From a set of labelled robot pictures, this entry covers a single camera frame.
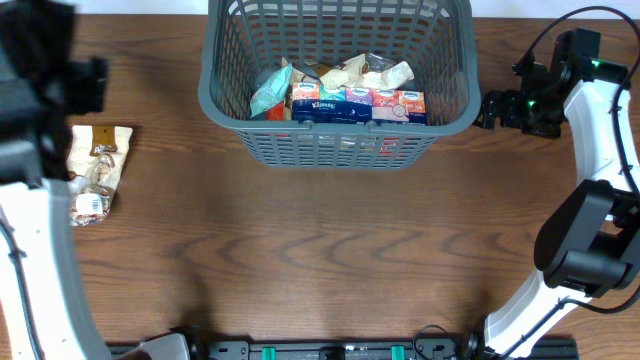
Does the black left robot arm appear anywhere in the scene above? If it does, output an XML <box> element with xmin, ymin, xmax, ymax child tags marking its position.
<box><xmin>1</xmin><ymin>0</ymin><xmax>191</xmax><ymax>359</ymax></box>

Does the teal snack packet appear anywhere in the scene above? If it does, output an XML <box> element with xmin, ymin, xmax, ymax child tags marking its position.
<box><xmin>250</xmin><ymin>64</ymin><xmax>293</xmax><ymax>117</ymax></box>

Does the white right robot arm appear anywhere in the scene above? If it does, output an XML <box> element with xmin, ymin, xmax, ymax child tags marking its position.
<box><xmin>459</xmin><ymin>28</ymin><xmax>639</xmax><ymax>359</ymax></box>

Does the beige rice bag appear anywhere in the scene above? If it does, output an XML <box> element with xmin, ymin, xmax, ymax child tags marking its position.
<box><xmin>285</xmin><ymin>67</ymin><xmax>324</xmax><ymax>103</ymax></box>

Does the blue tissue multipack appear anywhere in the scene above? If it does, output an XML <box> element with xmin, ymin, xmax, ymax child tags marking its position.
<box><xmin>291</xmin><ymin>82</ymin><xmax>427</xmax><ymax>126</ymax></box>

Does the grey plastic basket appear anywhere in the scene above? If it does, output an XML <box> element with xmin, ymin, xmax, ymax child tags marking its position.
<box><xmin>198</xmin><ymin>0</ymin><xmax>481</xmax><ymax>170</ymax></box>

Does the orange spaghetti packet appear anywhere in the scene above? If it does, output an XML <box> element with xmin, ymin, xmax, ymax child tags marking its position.
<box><xmin>266</xmin><ymin>101</ymin><xmax>289</xmax><ymax>121</ymax></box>

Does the beige nut snack bag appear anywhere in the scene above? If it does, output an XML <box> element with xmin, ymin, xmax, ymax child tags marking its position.
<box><xmin>67</xmin><ymin>125</ymin><xmax>133</xmax><ymax>226</ymax></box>

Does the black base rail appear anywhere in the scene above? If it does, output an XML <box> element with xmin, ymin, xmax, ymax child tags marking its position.
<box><xmin>104</xmin><ymin>337</ymin><xmax>581</xmax><ymax>360</ymax></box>

